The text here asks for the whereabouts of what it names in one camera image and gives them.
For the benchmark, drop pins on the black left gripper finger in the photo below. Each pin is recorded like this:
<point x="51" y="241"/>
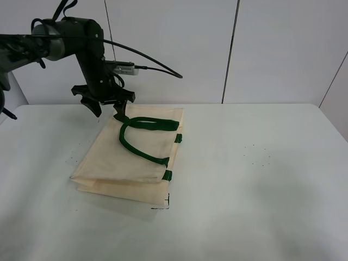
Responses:
<point x="120" y="108"/>
<point x="92" y="105"/>

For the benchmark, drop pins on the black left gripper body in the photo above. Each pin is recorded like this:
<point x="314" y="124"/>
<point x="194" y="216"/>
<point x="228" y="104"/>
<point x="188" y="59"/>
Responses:
<point x="106" y="91"/>

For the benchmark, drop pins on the white linen bag green handles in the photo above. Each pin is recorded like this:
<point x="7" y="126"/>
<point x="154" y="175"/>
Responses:
<point x="112" y="170"/>

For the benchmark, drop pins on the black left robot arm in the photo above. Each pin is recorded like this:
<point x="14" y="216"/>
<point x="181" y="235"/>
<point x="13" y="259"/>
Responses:
<point x="83" y="38"/>

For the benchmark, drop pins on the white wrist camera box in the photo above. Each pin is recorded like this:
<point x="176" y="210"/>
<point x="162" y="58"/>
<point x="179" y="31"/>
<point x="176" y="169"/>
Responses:
<point x="122" y="67"/>

